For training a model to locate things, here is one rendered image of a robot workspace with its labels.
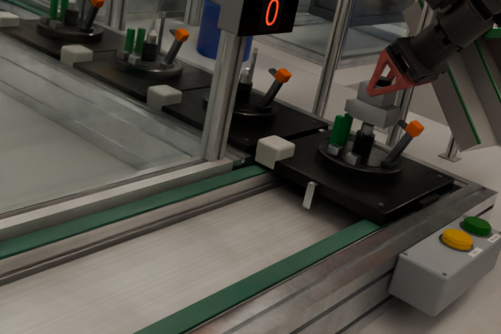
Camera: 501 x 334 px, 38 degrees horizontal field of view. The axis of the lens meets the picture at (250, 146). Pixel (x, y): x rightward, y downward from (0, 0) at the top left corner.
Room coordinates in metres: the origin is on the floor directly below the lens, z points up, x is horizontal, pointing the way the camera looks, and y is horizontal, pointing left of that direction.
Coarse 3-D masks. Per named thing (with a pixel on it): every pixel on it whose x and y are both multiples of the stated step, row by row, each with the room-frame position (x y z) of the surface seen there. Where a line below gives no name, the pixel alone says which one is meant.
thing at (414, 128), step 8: (400, 120) 1.06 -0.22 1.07; (416, 120) 1.06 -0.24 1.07; (408, 128) 1.04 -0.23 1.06; (416, 128) 1.04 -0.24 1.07; (408, 136) 1.04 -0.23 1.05; (400, 144) 1.05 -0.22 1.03; (408, 144) 1.05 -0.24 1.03; (392, 152) 1.05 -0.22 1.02; (400, 152) 1.05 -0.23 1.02; (392, 160) 1.05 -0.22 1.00
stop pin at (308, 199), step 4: (308, 184) 0.99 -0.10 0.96; (312, 184) 0.98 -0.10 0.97; (316, 184) 0.99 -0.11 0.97; (308, 188) 0.99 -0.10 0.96; (312, 188) 0.98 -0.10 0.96; (316, 188) 0.98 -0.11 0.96; (308, 192) 0.98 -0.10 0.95; (312, 192) 0.98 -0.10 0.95; (316, 192) 0.99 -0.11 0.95; (308, 196) 0.98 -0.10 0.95; (312, 196) 0.98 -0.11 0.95; (304, 200) 0.99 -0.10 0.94; (308, 200) 0.98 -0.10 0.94; (312, 200) 0.98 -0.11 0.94; (304, 204) 0.99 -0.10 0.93; (308, 204) 0.98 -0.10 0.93; (312, 204) 0.98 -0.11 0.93; (308, 208) 0.98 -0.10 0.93
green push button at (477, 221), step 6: (468, 222) 0.95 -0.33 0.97; (474, 222) 0.95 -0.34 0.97; (480, 222) 0.96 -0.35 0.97; (486, 222) 0.96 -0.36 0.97; (468, 228) 0.94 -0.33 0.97; (474, 228) 0.94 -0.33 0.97; (480, 228) 0.94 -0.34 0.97; (486, 228) 0.94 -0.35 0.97; (480, 234) 0.94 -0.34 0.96; (486, 234) 0.94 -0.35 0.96
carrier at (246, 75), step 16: (256, 48) 1.30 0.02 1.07; (240, 80) 1.23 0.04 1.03; (240, 96) 1.22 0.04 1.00; (256, 96) 1.29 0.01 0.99; (240, 112) 1.17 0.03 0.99; (256, 112) 1.19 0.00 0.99; (272, 112) 1.21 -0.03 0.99; (288, 112) 1.29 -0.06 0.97; (240, 128) 1.15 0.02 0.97; (256, 128) 1.16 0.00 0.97; (272, 128) 1.18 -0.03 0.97; (288, 128) 1.20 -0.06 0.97; (304, 128) 1.21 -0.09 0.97; (320, 128) 1.24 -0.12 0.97; (240, 144) 1.08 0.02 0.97; (256, 144) 1.09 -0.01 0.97
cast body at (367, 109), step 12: (360, 84) 1.09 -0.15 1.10; (384, 84) 1.08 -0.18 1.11; (360, 96) 1.09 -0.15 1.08; (384, 96) 1.07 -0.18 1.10; (348, 108) 1.11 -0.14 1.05; (360, 108) 1.08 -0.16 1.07; (372, 108) 1.07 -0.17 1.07; (384, 108) 1.07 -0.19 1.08; (396, 108) 1.08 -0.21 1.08; (372, 120) 1.07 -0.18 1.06; (384, 120) 1.06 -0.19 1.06; (396, 120) 1.09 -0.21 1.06
